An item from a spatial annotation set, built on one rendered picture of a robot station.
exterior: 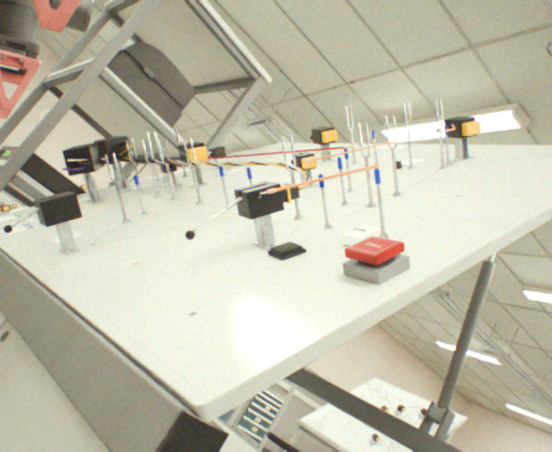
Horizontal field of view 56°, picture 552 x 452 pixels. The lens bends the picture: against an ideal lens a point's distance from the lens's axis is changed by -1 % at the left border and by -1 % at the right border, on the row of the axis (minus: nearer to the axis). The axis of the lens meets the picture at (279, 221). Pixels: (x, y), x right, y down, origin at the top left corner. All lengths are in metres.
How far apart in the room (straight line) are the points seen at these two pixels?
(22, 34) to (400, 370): 11.59
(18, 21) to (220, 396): 0.62
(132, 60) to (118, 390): 1.41
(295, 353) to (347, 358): 10.52
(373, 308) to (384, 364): 11.19
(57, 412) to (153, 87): 1.31
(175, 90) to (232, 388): 1.50
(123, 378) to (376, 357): 11.06
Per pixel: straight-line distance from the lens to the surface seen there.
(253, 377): 0.46
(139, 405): 0.48
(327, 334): 0.50
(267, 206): 0.74
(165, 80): 1.84
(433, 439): 0.99
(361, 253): 0.60
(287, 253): 0.71
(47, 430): 0.68
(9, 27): 0.87
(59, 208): 0.96
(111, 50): 1.70
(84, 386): 0.57
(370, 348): 11.34
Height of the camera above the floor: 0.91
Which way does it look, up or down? 16 degrees up
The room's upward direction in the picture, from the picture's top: 33 degrees clockwise
